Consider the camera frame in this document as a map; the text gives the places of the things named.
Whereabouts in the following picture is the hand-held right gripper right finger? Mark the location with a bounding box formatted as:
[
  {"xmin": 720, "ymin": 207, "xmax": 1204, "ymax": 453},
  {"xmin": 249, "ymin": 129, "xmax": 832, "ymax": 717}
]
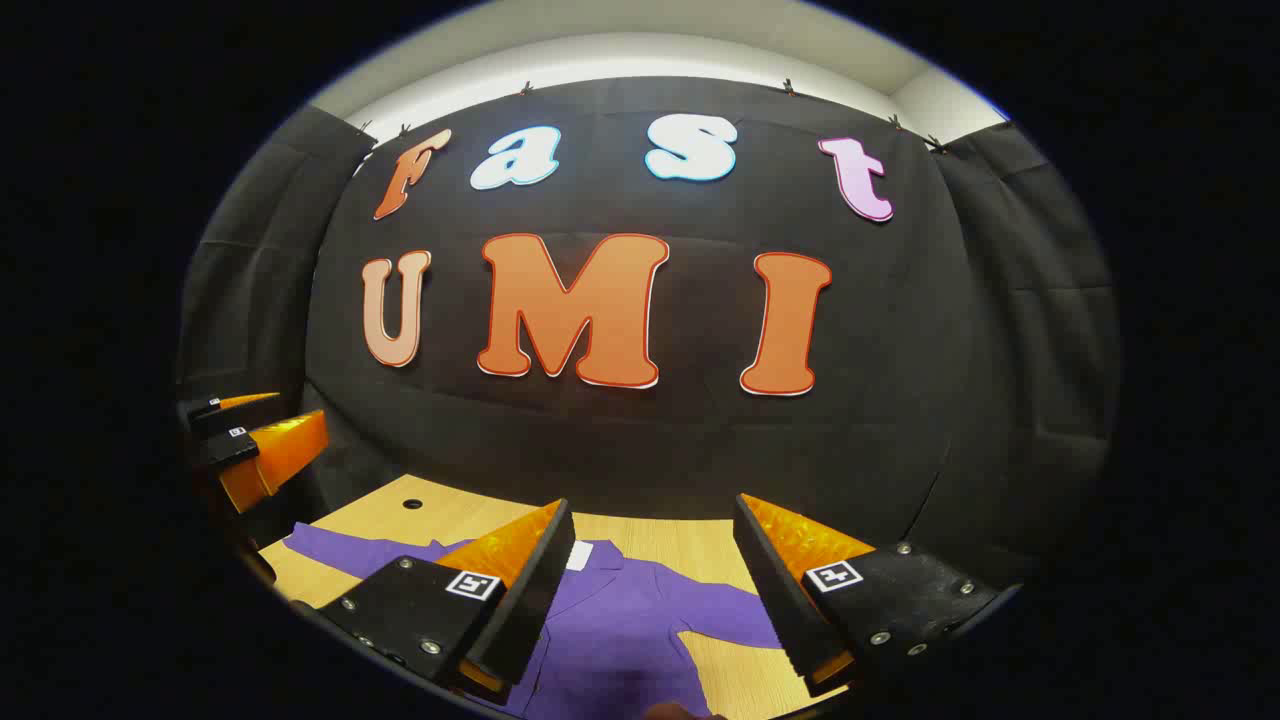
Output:
[{"xmin": 733, "ymin": 493, "xmax": 1021, "ymax": 698}]

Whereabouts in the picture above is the black backdrop cloth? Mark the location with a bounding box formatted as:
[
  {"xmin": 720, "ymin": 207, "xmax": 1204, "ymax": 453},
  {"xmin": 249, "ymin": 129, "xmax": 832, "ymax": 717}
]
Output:
[{"xmin": 178, "ymin": 75, "xmax": 1121, "ymax": 591}]

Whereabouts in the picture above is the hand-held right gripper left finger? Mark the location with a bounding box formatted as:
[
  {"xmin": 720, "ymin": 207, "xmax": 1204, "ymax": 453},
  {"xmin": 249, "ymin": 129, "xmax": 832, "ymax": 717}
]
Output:
[{"xmin": 318, "ymin": 498, "xmax": 578, "ymax": 706}]

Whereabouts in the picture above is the purple button shirt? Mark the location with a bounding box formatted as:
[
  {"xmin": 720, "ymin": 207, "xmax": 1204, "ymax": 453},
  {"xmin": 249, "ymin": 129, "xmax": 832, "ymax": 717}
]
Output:
[{"xmin": 283, "ymin": 522, "xmax": 786, "ymax": 720}]

